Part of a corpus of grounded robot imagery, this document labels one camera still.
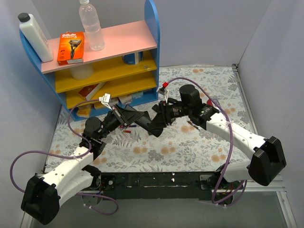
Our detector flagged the large black remote control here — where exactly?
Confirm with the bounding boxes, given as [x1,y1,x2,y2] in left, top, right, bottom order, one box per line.
[135,111,151,131]

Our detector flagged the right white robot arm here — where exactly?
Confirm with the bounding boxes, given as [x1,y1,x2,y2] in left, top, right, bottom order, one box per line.
[148,85,286,189]

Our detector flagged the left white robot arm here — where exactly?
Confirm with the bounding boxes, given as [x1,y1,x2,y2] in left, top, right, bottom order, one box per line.
[21,105,150,225]

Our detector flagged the pile of small batteries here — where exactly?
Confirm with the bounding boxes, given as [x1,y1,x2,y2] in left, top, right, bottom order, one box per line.
[119,124,137,130]

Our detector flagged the slim black remote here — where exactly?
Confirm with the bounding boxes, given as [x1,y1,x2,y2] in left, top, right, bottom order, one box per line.
[152,104,159,112]

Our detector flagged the small white remote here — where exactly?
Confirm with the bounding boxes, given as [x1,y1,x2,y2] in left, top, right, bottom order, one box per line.
[238,121,246,128]

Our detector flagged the white soap boxes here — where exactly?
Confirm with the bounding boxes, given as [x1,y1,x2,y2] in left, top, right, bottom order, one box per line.
[94,91,144,110]

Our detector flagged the black orange battery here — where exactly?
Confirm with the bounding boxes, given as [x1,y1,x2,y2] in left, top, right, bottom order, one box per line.
[187,120,199,130]

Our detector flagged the yellow box bottom shelf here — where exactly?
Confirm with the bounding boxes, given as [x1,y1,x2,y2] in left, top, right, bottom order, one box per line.
[76,104,92,118]

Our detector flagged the red white carton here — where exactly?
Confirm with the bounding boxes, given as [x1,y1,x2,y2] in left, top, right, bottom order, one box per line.
[78,82,106,101]

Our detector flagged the red toothpaste box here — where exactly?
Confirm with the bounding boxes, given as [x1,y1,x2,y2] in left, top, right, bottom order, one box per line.
[207,99,213,106]

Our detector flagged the blue pink yellow shelf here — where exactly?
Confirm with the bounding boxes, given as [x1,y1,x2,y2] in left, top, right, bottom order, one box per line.
[20,0,160,111]

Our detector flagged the blue white can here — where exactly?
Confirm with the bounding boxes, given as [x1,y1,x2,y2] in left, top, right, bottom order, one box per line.
[122,51,143,65]

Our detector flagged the white jar on shelf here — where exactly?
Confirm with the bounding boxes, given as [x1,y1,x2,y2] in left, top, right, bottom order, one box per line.
[69,64,94,80]

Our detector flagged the orange razor box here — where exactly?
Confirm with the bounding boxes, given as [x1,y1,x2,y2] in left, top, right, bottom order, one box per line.
[57,32,85,66]

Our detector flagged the clear plastic water bottle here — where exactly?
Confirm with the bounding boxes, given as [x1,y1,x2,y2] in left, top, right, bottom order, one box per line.
[79,0,105,51]

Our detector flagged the white bottle black cap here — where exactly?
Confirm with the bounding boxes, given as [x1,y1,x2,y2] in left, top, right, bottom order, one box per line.
[18,12,53,62]

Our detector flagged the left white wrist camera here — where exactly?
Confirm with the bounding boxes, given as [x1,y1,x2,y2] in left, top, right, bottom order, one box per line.
[98,93,112,110]

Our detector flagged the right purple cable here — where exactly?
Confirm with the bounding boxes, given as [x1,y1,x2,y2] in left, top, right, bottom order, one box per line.
[166,77,247,206]

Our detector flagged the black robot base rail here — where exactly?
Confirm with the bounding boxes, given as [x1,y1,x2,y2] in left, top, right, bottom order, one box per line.
[78,166,238,202]

